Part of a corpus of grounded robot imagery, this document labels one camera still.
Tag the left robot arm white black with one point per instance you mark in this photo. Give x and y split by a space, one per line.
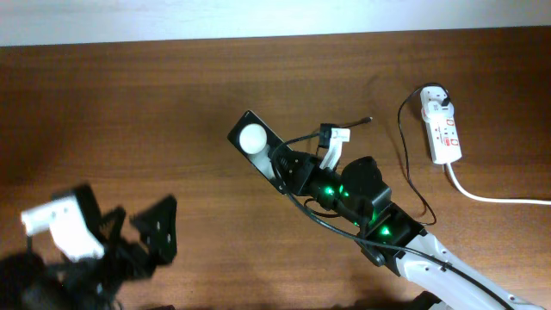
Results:
29 283

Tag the black Galaxy flip phone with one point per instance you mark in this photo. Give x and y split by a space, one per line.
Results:
256 141

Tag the white power strip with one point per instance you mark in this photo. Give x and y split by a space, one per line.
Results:
443 140

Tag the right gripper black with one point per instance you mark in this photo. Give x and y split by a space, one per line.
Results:
295 179

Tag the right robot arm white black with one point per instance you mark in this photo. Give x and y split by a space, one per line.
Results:
388 235

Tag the white USB charger plug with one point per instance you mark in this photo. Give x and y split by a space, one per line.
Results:
436 104

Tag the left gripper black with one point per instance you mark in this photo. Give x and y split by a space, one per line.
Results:
164 220

